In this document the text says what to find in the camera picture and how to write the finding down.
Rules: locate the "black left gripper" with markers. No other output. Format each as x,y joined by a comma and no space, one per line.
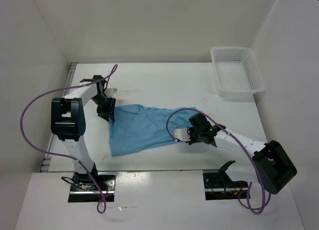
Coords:
108,111

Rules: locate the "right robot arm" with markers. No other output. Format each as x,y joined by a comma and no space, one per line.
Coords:
268,165

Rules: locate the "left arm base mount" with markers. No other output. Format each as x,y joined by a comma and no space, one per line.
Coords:
83,191

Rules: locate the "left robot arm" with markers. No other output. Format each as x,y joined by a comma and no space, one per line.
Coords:
69,125

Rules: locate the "white plastic basket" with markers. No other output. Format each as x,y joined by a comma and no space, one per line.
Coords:
236,71

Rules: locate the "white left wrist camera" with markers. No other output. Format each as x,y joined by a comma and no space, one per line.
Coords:
109,92

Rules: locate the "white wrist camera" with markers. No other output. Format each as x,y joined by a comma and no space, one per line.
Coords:
182,134
109,92

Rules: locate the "light blue shorts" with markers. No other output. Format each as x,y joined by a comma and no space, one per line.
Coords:
137,128

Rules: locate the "aluminium table edge rail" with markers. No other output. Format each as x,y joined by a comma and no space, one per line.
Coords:
57,110

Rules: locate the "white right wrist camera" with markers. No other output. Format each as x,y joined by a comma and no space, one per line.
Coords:
182,134

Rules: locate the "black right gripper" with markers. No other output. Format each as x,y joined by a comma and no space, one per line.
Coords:
189,131

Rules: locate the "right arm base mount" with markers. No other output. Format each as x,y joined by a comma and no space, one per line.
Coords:
216,189

